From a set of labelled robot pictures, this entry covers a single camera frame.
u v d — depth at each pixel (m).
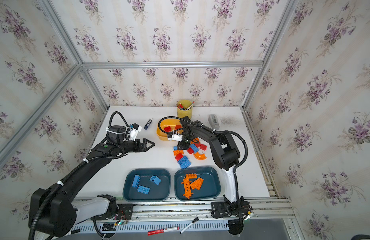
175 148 0.93
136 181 0.81
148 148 0.73
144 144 0.70
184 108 1.05
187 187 0.79
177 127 1.09
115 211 0.70
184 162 0.89
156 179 0.80
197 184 0.80
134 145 0.70
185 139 0.84
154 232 0.67
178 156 0.91
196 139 0.83
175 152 0.93
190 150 0.95
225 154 0.54
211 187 0.81
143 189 0.80
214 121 1.08
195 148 0.95
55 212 0.38
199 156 0.93
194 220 0.71
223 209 0.73
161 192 0.79
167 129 1.04
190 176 0.82
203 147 0.97
